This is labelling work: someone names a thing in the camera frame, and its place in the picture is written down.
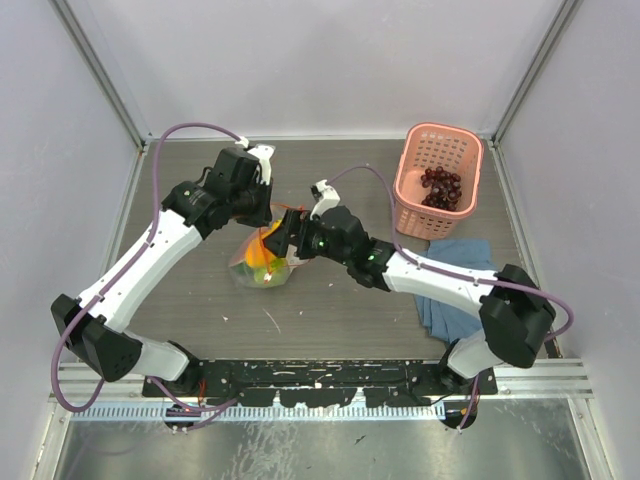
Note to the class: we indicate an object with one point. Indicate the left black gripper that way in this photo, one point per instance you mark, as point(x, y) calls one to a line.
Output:
point(262, 216)

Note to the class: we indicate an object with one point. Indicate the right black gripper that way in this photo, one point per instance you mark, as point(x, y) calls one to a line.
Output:
point(292, 224)

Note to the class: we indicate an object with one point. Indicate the yellow orange mango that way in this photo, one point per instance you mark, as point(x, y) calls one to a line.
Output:
point(256, 253)

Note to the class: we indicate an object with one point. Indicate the green custard apple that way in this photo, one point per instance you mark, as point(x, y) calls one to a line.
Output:
point(262, 278)

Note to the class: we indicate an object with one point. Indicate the clear red zip top bag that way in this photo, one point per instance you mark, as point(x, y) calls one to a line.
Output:
point(238, 268)

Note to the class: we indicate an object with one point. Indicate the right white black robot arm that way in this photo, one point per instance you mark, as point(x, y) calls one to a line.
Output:
point(514, 315)

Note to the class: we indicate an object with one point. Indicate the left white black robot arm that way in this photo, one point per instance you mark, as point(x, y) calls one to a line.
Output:
point(97, 320)

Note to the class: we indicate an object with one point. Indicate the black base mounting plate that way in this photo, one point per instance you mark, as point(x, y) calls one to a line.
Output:
point(259, 383)

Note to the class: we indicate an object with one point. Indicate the pink plastic basket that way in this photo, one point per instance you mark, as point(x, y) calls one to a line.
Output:
point(429, 145)

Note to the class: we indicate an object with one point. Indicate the dark purple grape bunch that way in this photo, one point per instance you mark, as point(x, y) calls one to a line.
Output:
point(444, 189)

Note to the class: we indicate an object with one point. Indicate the blue folded cloth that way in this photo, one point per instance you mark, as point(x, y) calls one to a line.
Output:
point(443, 321)

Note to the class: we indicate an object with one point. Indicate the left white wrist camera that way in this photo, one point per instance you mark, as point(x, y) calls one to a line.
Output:
point(263, 153)

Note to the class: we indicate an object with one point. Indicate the left aluminium frame post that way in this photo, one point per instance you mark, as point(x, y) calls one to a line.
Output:
point(85, 33)

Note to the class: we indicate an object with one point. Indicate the aluminium frame post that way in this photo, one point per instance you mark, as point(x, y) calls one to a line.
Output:
point(543, 53)
point(85, 33)

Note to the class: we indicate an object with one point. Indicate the right aluminium frame post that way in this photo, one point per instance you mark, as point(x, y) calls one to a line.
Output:
point(543, 53)

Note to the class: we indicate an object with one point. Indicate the slotted cable duct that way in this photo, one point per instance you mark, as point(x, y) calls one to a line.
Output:
point(161, 411)

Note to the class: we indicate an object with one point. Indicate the aluminium front rail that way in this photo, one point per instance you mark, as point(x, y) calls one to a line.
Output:
point(548, 378)

